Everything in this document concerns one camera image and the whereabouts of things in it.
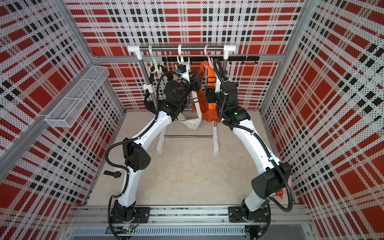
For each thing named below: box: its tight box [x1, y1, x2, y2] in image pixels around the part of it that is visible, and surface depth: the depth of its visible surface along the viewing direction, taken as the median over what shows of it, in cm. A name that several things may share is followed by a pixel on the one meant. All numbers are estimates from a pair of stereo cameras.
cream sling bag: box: [175, 90, 203, 130], surface depth 84 cm
